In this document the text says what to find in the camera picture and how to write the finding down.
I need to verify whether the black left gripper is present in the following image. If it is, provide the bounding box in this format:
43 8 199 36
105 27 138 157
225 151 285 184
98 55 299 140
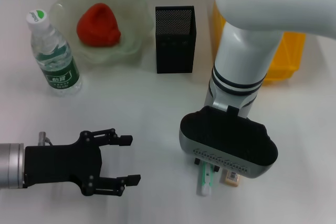
23 128 142 197

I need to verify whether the beige eraser with barcode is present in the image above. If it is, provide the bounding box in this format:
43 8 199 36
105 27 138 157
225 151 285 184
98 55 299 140
219 169 242 188

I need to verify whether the green utility knife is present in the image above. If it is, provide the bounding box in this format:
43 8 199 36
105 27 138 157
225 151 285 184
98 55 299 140
196 162 214 197

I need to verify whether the clear water bottle green label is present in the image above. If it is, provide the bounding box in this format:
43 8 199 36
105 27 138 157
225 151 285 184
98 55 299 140
25 9 82 97

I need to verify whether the red-orange fruit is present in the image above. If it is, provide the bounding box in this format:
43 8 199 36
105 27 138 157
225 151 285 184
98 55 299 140
76 3 122 48

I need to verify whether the black mesh pen holder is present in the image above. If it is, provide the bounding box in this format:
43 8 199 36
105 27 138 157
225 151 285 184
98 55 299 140
154 5 197 74

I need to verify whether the pale green glass fruit plate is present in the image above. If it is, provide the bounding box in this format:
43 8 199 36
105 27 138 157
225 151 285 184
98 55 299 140
48 0 155 68

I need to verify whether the yellow plastic bin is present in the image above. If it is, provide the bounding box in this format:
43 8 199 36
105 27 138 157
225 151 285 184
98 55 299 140
212 0 307 86

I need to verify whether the left gripper connector cable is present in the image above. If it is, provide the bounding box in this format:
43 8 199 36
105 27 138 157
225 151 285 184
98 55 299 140
38 131 54 146

